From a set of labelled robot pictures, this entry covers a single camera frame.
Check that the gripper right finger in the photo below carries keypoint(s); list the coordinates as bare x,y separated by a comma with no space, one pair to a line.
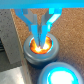
47,26

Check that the blue button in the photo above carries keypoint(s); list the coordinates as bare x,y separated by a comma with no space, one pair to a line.
63,75

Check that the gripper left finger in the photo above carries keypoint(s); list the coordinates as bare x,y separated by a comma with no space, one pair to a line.
34,27

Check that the wooden drawer box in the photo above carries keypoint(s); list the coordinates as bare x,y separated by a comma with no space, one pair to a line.
68,33

